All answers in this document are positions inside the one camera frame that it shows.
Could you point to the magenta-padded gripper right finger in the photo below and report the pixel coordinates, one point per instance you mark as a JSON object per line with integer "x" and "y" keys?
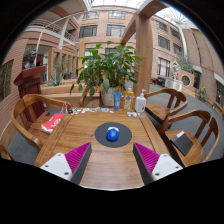
{"x": 163, "y": 166}

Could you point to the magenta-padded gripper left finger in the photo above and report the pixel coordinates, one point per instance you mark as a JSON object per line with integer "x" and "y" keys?
{"x": 58, "y": 165}

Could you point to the blue and white computer mouse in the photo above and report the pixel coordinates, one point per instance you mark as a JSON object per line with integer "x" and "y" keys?
{"x": 112, "y": 135}

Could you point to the round black mouse pad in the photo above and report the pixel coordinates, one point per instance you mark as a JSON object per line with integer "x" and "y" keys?
{"x": 125, "y": 135}

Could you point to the black notebook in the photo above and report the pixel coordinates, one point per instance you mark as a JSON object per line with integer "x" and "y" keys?
{"x": 182, "y": 144}

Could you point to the red paper shopping bag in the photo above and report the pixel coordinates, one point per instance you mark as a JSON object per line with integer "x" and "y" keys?
{"x": 52, "y": 122}

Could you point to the wooden armchair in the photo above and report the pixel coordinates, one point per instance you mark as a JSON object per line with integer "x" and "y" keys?
{"x": 156, "y": 111}
{"x": 196, "y": 115}
{"x": 84, "y": 96}
{"x": 5, "y": 153}
{"x": 30, "y": 100}

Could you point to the black key fob with keys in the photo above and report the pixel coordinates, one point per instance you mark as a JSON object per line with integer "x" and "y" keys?
{"x": 70, "y": 111}

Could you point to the clear plastic packet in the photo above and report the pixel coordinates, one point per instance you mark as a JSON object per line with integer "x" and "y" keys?
{"x": 132, "y": 114}

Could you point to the pale yellow card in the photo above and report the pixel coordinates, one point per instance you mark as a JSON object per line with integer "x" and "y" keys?
{"x": 85, "y": 109}

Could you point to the white pump bottle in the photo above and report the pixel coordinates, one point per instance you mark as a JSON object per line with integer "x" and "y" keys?
{"x": 140, "y": 104}

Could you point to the small blue printed card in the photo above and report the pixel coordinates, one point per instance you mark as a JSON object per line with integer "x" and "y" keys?
{"x": 105, "y": 110}

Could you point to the yellow liquid soap bottle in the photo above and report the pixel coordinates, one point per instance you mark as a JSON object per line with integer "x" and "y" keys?
{"x": 128, "y": 101}

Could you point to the blue squeeze tube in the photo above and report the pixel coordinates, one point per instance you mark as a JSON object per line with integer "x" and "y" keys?
{"x": 117, "y": 101}

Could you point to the yellow flowering potted plant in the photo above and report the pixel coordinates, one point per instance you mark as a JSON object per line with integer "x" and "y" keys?
{"x": 202, "y": 95}

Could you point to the dark parked car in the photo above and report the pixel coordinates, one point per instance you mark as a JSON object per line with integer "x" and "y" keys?
{"x": 159, "y": 82}

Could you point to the spiky green plant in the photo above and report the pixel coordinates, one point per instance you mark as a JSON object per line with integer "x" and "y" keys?
{"x": 58, "y": 79}

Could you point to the white statue on plinth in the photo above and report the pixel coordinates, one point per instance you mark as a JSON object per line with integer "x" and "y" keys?
{"x": 175, "y": 81}

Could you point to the dark bust statue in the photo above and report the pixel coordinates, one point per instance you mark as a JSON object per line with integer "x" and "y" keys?
{"x": 30, "y": 59}

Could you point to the green plant in white pot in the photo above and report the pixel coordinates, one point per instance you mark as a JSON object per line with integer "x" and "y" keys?
{"x": 110, "y": 66}

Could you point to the dark red wooden pedestal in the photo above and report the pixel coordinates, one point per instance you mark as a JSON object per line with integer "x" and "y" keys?
{"x": 30, "y": 83}

